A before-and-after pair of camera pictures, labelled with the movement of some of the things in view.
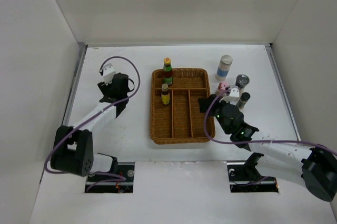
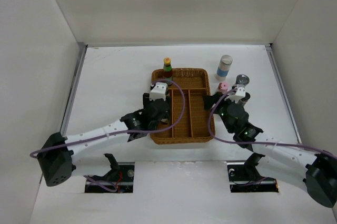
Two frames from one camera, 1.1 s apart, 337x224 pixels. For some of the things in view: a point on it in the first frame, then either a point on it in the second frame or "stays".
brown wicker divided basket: (180, 121) stays
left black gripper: (106, 88) -> (147, 100)
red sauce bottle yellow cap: (167, 71) stays
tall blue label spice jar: (225, 62) stays
